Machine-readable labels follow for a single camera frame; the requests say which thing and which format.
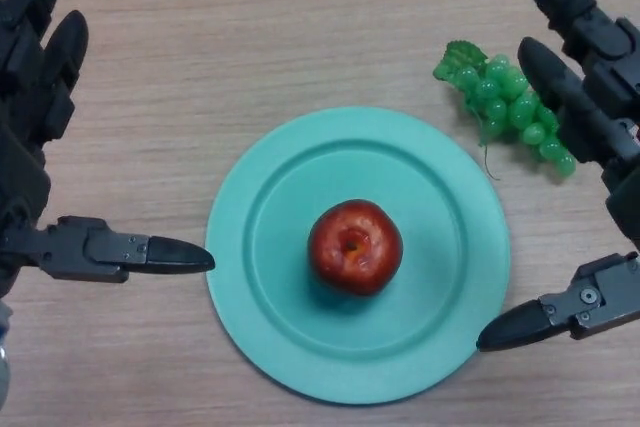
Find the red apple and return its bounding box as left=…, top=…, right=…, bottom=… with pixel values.
left=306, top=199, right=404, bottom=297

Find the green grape bunch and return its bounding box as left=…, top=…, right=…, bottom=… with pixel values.
left=432, top=40, right=578, bottom=183

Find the green round plate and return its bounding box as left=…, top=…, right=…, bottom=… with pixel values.
left=205, top=105, right=512, bottom=406

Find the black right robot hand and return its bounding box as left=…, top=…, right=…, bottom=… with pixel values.
left=477, top=0, right=640, bottom=352

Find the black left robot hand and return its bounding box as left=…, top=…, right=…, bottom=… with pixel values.
left=0, top=0, right=217, bottom=301

